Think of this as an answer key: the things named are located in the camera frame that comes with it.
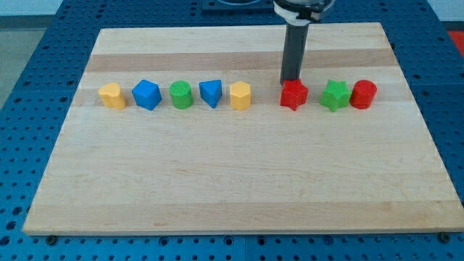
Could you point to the red star block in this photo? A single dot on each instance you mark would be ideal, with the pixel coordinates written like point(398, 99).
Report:
point(294, 94)

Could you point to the yellow hexagon block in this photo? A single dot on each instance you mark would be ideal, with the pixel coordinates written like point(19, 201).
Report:
point(240, 95)

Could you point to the blue triangle block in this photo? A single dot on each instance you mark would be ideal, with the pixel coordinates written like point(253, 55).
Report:
point(211, 92)

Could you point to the wooden board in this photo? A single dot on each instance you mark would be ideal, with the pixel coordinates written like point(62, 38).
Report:
point(264, 169)

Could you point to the green cylinder block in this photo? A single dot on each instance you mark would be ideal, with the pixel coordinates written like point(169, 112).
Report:
point(181, 96)

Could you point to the blue cube block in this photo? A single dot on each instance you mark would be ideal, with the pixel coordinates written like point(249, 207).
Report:
point(147, 94)

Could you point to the green star block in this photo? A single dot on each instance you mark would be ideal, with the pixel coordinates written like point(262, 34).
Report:
point(336, 95)

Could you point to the yellow heart block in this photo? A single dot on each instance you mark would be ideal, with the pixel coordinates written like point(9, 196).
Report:
point(112, 96)

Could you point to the red cylinder block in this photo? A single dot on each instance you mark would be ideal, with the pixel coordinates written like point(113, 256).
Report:
point(363, 94)

